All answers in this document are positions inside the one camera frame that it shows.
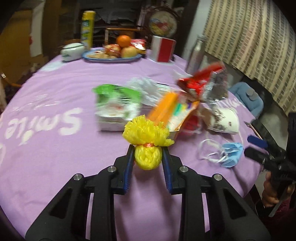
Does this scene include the silver red snack wrapper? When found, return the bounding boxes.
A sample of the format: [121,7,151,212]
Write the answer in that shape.
[177,61,228,103]

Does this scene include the orange medicine box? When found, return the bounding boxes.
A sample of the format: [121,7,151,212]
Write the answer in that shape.
[147,91,200,140]

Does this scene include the yellow foam fruit net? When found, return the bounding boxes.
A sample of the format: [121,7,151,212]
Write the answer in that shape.
[122,115,175,170]

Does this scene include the clear plastic bag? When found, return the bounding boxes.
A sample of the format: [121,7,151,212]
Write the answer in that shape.
[126,77,171,106]

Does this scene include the clear bowl red scraps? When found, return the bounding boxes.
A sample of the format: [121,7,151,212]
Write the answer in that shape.
[181,115,203,135]

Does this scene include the person's right hand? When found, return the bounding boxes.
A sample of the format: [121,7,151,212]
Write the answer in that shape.
[262,172,295,208]

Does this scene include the blue face mask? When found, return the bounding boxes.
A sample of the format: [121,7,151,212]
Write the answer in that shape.
[198,138,243,168]

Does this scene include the white printed paper cup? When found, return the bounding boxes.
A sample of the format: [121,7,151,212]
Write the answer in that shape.
[201,107,239,135]

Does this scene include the blue cushioned chair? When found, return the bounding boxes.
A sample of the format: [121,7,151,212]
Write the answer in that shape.
[229,82,264,118]

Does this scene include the purple printed tablecloth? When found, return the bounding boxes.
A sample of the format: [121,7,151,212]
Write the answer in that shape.
[1,57,186,240]

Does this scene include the steel water bottle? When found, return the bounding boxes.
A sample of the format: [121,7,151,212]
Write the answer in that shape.
[185,35,207,75]

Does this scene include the beige checked curtain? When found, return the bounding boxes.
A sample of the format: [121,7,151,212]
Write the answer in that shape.
[203,1,295,113]

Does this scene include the white small carton box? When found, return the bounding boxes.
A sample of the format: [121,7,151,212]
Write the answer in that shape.
[95,111,128,132]

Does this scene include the red white tissue box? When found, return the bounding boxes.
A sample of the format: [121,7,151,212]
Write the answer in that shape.
[149,36,176,63]

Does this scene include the green white snack bag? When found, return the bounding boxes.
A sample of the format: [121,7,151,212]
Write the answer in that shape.
[92,84,142,121]

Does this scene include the red snack packet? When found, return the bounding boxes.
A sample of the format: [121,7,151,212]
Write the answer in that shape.
[130,39,146,55]

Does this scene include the yellow red apple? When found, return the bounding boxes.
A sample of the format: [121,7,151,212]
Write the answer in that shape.
[121,46,137,58]

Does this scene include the orange fruit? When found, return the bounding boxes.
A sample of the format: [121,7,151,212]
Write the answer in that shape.
[116,35,131,48]

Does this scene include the pomegranate fruit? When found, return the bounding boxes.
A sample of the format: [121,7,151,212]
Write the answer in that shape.
[104,44,121,58]

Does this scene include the blue fruit plate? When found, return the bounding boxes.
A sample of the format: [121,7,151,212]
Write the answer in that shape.
[82,48,142,63]

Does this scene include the white ceramic lidded jar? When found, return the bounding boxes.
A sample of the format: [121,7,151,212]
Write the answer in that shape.
[60,43,86,62]

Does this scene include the yellow green tall can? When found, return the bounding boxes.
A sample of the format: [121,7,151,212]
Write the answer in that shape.
[80,11,96,50]

